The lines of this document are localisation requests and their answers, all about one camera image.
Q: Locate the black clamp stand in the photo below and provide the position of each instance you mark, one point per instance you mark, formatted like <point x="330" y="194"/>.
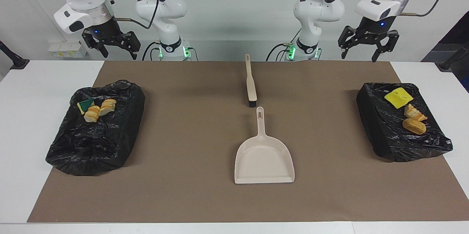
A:
<point x="445" y="66"/>
<point x="18" y="62"/>

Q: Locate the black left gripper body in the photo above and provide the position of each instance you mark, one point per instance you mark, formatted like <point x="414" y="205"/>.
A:
<point x="375" y="25"/>

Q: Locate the brown bread roll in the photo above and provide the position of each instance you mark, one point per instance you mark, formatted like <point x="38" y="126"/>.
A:
<point x="414" y="126"/>

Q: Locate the beige hand brush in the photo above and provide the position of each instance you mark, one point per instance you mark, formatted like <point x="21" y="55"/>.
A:
<point x="251" y="84"/>

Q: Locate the beige plastic dustpan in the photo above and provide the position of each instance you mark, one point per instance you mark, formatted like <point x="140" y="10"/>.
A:
<point x="263" y="160"/>

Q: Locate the brown table mat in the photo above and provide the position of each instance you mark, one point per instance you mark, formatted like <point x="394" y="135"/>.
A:
<point x="183" y="153"/>

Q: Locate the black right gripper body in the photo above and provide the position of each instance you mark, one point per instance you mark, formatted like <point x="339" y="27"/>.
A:
<point x="106" y="30"/>

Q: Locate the bread piece with pale side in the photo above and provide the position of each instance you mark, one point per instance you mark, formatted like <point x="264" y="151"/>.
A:
<point x="108" y="106"/>

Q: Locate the bin with black bag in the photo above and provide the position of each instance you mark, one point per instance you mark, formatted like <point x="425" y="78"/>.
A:
<point x="95" y="138"/>
<point x="388" y="135"/>

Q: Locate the small yellow green sponge piece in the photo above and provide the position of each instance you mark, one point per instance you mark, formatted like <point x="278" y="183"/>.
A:
<point x="86" y="104"/>

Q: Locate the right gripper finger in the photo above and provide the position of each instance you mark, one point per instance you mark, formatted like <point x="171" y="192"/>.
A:
<point x="132" y="41"/>
<point x="91" y="41"/>

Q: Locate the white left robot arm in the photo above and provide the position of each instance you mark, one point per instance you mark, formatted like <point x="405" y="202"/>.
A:
<point x="318" y="10"/>

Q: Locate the white labelled box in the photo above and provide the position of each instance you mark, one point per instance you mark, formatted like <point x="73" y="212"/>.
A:
<point x="66" y="50"/>

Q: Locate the dark panel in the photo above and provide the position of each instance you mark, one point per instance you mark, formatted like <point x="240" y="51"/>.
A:
<point x="458" y="40"/>

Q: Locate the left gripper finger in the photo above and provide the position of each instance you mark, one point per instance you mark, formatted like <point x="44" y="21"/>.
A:
<point x="388" y="41"/>
<point x="348" y="36"/>

